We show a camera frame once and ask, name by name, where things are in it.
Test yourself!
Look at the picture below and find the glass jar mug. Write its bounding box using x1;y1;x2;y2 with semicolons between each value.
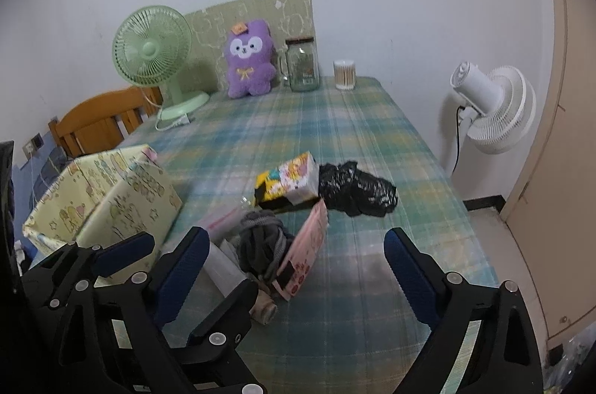
278;36;320;92

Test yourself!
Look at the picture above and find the black fan cable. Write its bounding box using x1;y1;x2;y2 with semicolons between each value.
453;104;467;177

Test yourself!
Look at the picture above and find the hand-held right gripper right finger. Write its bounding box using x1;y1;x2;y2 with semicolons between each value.
383;228;545;394

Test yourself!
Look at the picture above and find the cotton swab container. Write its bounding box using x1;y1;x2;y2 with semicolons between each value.
333;60;357;91

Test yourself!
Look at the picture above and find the grey socks bundle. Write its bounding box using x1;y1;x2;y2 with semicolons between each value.
237;210;295;283

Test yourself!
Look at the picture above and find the beige cloth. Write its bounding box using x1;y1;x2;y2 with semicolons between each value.
249;280;279;327

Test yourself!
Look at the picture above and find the white plastic pack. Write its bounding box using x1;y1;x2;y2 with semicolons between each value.
202;240;254;297

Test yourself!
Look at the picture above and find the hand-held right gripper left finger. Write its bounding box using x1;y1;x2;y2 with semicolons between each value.
51;226;212;394

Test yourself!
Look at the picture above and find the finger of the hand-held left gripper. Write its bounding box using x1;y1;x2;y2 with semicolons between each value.
184;282;266;394
21;233;155;311

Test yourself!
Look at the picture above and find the black plastic bag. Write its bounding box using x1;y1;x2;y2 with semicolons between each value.
318;160;399;218

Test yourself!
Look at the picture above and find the white standing fan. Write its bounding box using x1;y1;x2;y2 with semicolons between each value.
440;60;537;178

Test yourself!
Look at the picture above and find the green patterned board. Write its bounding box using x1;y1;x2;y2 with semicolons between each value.
184;0;315;94

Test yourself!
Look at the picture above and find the pile of plastic bags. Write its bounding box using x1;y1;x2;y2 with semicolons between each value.
542;331;592;394

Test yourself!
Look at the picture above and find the blue plaid bedding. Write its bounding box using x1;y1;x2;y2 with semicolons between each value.
12;147;70;246

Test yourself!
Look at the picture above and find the pink printed pack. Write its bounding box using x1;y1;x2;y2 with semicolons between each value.
271;197;329;302

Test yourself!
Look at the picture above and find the green desk fan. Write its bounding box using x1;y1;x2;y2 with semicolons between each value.
112;4;210;131

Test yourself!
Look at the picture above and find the beige door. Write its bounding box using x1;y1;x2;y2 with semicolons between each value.
500;0;596;353

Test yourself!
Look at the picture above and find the cartoon print tissue pack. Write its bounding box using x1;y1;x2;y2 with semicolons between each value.
254;152;322;211

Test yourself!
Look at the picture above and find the yellow printed storage box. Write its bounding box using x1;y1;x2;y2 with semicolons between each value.
22;144;183;285

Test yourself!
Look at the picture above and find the wooden chair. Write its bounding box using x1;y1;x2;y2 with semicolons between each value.
48;86;164;157

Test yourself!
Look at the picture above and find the purple plush toy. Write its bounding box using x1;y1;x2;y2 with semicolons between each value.
225;19;276;99

